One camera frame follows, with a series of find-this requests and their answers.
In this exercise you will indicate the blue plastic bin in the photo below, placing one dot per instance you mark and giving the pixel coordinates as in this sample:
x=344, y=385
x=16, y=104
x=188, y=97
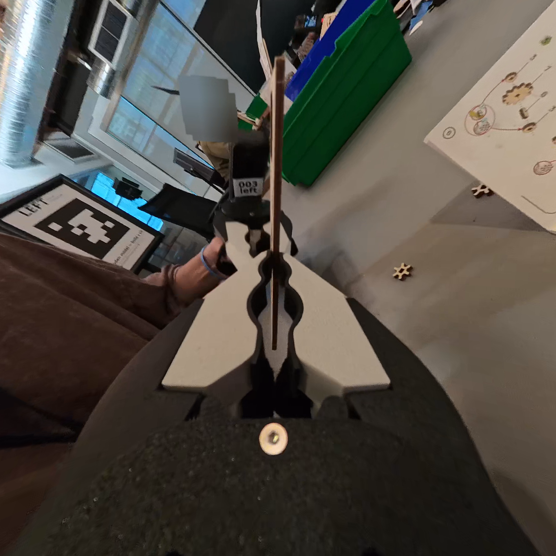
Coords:
x=321, y=52

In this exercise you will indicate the white air vent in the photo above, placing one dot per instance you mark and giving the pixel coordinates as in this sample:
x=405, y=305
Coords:
x=110, y=30

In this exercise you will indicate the blue wrist band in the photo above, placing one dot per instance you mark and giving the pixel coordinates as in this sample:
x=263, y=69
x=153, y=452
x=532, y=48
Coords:
x=203, y=260

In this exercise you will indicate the green plastic bin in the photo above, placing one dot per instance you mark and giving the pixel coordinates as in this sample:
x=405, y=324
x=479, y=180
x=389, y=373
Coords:
x=356, y=100

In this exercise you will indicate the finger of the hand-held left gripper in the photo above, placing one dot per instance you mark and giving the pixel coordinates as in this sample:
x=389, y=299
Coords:
x=238, y=243

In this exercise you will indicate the white instruction booklet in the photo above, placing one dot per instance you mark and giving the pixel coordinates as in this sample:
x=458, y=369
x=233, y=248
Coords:
x=499, y=130

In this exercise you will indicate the person's left hand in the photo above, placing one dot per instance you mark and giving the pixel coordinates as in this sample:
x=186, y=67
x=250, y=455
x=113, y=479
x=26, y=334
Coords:
x=215, y=260

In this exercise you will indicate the black office chair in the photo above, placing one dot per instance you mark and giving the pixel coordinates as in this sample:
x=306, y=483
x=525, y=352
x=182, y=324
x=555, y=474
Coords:
x=186, y=208

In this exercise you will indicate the small wooden cross part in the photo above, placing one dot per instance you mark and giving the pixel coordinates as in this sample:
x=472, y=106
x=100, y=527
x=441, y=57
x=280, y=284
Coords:
x=482, y=190
x=402, y=271

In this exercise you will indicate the plywood model parts sheet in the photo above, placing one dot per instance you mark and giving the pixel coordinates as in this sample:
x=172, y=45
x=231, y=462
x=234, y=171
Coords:
x=277, y=173

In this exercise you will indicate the black framed marker sign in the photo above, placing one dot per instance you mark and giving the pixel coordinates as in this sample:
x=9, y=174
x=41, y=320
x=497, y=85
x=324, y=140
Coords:
x=87, y=221

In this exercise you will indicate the person's left forearm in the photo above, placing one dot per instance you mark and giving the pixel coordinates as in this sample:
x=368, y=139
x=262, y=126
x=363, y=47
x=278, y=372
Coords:
x=182, y=282

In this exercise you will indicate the black monitor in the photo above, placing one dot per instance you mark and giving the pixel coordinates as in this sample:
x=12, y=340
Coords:
x=193, y=163

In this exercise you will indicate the tall white paper sheet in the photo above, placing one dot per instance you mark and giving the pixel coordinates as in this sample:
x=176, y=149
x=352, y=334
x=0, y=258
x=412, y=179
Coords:
x=263, y=43

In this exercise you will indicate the black partition board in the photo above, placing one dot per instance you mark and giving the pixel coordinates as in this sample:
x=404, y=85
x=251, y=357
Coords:
x=243, y=34

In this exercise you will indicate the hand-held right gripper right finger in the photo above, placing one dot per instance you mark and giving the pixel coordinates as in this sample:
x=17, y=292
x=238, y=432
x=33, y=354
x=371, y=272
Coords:
x=343, y=347

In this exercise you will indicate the silver ventilation duct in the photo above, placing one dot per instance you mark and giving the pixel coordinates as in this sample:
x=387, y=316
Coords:
x=30, y=78

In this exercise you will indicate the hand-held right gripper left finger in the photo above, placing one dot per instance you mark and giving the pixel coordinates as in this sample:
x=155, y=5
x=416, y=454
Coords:
x=208, y=347

